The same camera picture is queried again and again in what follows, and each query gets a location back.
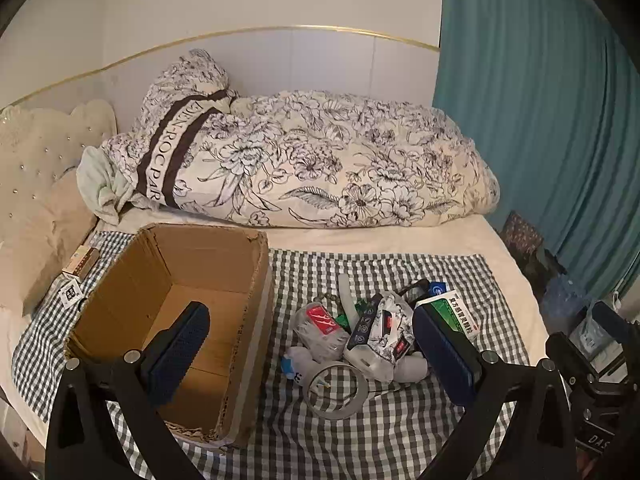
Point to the white tube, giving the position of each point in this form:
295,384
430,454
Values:
346,290

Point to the clear tape roll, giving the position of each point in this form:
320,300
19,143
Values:
327,412

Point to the teal curtain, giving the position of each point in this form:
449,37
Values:
540,110

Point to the green snack packet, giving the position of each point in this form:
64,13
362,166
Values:
369,306

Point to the blue white tissue pack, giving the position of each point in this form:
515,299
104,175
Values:
437,288

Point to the white tag black print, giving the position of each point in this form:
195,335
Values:
70,292

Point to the grey checked cloth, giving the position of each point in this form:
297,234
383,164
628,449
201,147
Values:
400,435

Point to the pale plastic bag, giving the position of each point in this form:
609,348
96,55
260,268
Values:
590,340

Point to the dark heart-shaped glasses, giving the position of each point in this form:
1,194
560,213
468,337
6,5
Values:
412,291

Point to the green white medicine box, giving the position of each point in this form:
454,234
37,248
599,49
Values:
450,310

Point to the silver foil snack packet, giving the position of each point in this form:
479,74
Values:
392,320

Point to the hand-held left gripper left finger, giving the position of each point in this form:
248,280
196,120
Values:
175,350

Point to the brown cardboard box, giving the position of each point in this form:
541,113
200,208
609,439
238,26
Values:
200,260

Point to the floral printed duvet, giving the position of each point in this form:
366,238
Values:
310,160

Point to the dark floral bag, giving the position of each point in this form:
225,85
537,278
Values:
520,235

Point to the small brown carton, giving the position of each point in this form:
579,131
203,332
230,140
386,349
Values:
82,261

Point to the cream tufted headboard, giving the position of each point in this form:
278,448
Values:
35,150

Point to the red label plastic packet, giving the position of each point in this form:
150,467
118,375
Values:
320,322

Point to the beige pillow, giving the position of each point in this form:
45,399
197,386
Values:
40,250

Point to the light green cloth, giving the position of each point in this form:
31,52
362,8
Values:
100,185

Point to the white plush toy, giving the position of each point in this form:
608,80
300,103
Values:
302,360

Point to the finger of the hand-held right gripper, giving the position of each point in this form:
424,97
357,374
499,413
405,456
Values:
570,360
607,321

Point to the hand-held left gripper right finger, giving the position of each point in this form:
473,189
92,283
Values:
445,355

